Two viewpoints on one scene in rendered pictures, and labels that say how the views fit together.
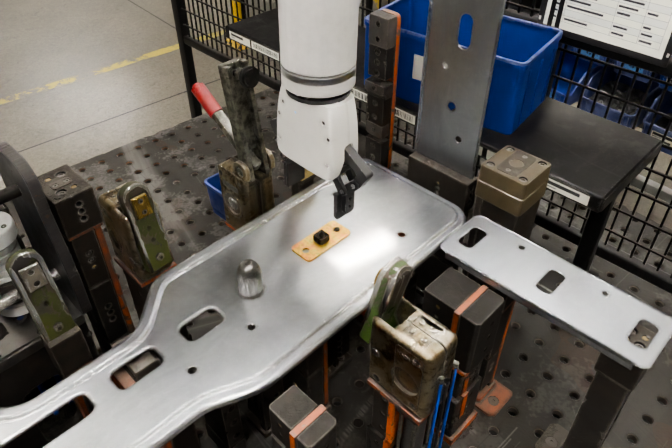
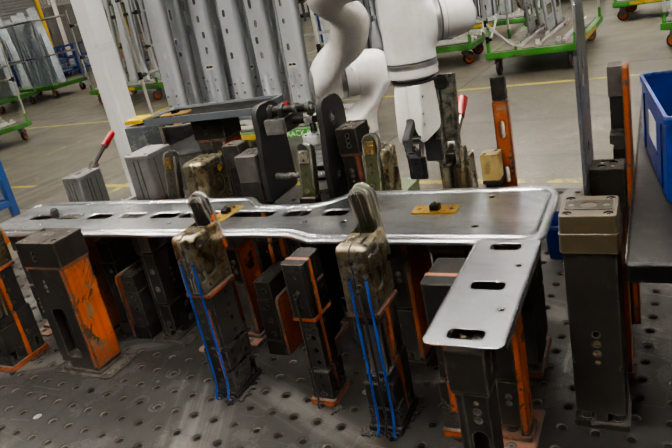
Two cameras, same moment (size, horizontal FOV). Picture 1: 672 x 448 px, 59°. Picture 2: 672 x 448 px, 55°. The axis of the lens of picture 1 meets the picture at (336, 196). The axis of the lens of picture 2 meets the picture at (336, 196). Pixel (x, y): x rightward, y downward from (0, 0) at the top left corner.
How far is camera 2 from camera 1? 1.00 m
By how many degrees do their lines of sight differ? 67
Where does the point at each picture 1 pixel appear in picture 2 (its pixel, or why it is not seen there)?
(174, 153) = not seen: hidden behind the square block
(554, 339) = not seen: outside the picture
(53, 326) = (305, 189)
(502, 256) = (496, 261)
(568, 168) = (655, 237)
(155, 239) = (373, 173)
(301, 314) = not seen: hidden behind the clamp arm
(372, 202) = (499, 207)
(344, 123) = (403, 101)
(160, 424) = (269, 229)
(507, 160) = (586, 201)
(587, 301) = (480, 304)
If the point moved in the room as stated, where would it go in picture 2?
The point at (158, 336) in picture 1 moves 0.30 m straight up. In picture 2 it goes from (319, 208) to (286, 59)
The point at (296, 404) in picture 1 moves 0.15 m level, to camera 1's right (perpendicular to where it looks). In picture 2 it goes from (305, 252) to (332, 284)
